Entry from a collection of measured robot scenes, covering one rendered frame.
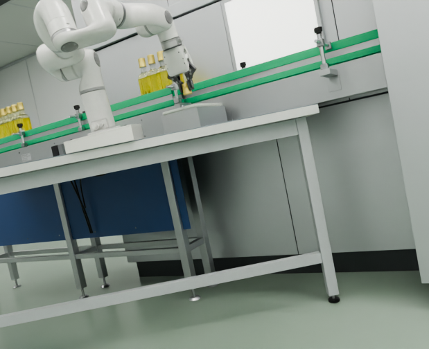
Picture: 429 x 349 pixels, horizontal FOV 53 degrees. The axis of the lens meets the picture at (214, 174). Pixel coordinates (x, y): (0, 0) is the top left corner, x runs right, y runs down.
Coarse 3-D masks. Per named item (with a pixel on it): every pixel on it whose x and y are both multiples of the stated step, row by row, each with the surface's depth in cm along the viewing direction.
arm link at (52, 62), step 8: (40, 48) 146; (48, 48) 146; (40, 56) 146; (48, 56) 146; (56, 56) 146; (64, 56) 144; (72, 56) 146; (80, 56) 149; (40, 64) 148; (48, 64) 147; (56, 64) 148; (64, 64) 149; (72, 64) 150; (48, 72) 151; (56, 72) 155; (64, 80) 160
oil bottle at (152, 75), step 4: (148, 72) 205; (152, 72) 203; (156, 72) 203; (148, 76) 205; (152, 76) 204; (156, 76) 203; (148, 80) 205; (152, 80) 204; (156, 80) 203; (152, 84) 204; (156, 84) 203; (152, 88) 205; (156, 88) 204
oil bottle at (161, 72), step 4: (160, 68) 201; (164, 68) 200; (160, 72) 201; (164, 72) 200; (160, 76) 202; (164, 76) 201; (160, 80) 202; (164, 80) 201; (160, 84) 202; (164, 84) 201; (168, 84) 201; (160, 88) 203; (164, 88) 202
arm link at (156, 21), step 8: (128, 8) 141; (136, 8) 142; (144, 8) 143; (152, 8) 144; (160, 8) 147; (128, 16) 140; (136, 16) 142; (144, 16) 142; (152, 16) 144; (160, 16) 146; (168, 16) 150; (120, 24) 140; (128, 24) 142; (136, 24) 143; (144, 24) 144; (152, 24) 145; (160, 24) 147; (168, 24) 150; (152, 32) 153; (160, 32) 153
